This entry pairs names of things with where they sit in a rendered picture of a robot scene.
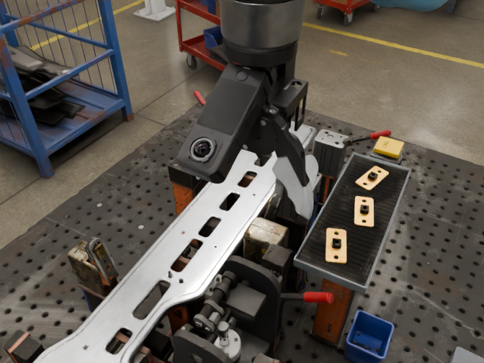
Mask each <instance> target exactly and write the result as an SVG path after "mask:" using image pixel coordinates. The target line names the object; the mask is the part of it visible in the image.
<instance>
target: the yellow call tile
mask: <svg viewBox="0 0 484 363"><path fill-rule="evenodd" d="M403 144H404V142H400V141H398V140H393V139H390V138H386V137H382V136H380V138H379V140H378V142H377V144H376V146H375V148H374V152H376V153H381V154H383V155H386V156H390V157H393V158H398V156H399V155H400V152H401V150H402V147H403Z"/></svg>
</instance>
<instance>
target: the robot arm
mask: <svg viewBox="0 0 484 363"><path fill-rule="evenodd" d="M218 1H219V3H220V28H221V33H222V35H223V52H224V54H225V56H226V57H227V58H228V59H230V60H231V61H233V62H235V63H239V65H238V64H235V63H228V64H227V65H226V67H225V68H224V70H223V72H222V74H221V76H220V78H219V79H218V82H217V83H216V85H215V87H214V89H213V90H212V92H211V94H210V96H209V98H208V99H207V101H206V103H205V105H204V107H203V108H202V111H201V112H200V114H199V116H198V118H197V119H196V121H195V123H194V125H193V127H192V129H191V130H190V132H189V134H188V136H187V138H186V140H185V141H184V143H183V145H182V147H181V149H180V150H179V152H178V154H177V156H176V159H177V162H178V163H179V165H180V166H181V167H182V168H183V169H184V170H185V171H186V172H187V173H188V174H191V175H193V176H196V178H197V179H198V180H200V179H204V180H206V181H208V182H211V183H213V184H221V183H223V182H224V181H225V179H226V177H227V175H228V173H229V172H230V170H231V168H232V166H233V164H234V162H235V160H236V158H237V156H238V154H239V152H240V150H241V149H243V150H245V151H250V152H252V153H255V154H256V155H257V157H258V158H261V157H262V156H265V155H269V154H271V153H273V152H274V151H275V153H276V155H277V158H278V159H277V160H276V162H275V164H274V165H273V167H272V171H273V173H274V175H275V176H276V178H277V179H278V180H280V181H281V182H282V183H283V185H285V187H286V189H287V196H288V197H289V198H290V199H291V200H292V202H293V203H294V206H295V212H296V213H297V214H298V215H300V216H301V217H303V218H305V219H306V220H309V219H310V218H311V216H312V213H313V191H312V189H313V185H314V182H315V178H316V175H317V173H318V162H317V161H316V159H315V157H314V156H313V155H308V156H306V155H305V152H304V148H303V145H302V143H301V142H300V139H299V138H298V137H297V136H296V135H295V134H293V133H291V132H290V131H289V129H290V128H291V120H292V118H293V117H294V116H295V129H294V131H297V130H298V129H299V128H300V126H301V125H302V124H303V123H304V119H305V107H306V100H307V93H308V81H303V80H300V79H296V78H295V59H296V55H297V45H298V38H299V37H300V36H301V33H302V28H303V13H304V5H305V0H218ZM369 1H371V2H372V3H374V4H376V5H379V6H383V7H387V8H396V7H400V8H404V9H411V10H415V11H418V12H430V11H432V10H435V9H437V8H439V7H440V6H442V5H443V4H444V3H446V2H447V1H448V0H369ZM296 84H298V85H300V87H299V89H296V87H294V86H295V85H296ZM302 99H303V101H302V114H301V115H300V116H299V113H300V101H301V100H302ZM295 110H296V114H295Z"/></svg>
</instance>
